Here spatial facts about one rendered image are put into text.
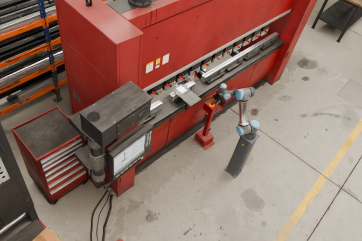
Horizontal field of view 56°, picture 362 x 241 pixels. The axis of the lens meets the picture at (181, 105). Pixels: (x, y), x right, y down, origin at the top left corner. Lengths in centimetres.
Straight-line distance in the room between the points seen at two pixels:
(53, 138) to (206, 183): 201
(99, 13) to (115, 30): 24
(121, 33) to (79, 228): 239
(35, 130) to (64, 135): 29
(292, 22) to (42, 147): 381
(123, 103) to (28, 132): 142
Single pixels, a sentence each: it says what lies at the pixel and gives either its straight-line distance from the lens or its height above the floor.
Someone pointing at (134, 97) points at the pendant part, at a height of 195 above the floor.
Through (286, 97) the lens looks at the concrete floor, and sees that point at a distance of 594.
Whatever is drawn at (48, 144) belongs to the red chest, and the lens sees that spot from 355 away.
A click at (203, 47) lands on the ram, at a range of 381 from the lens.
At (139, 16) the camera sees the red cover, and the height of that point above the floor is 229.
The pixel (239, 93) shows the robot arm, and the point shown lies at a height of 134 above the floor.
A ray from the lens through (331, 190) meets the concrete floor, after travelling 509.
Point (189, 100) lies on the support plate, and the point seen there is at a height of 100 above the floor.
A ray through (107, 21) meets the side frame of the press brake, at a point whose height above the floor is 230.
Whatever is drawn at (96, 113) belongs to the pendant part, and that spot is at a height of 195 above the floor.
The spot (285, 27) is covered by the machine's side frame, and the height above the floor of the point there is 110.
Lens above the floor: 381
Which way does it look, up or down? 47 degrees down
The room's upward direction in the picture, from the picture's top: 11 degrees clockwise
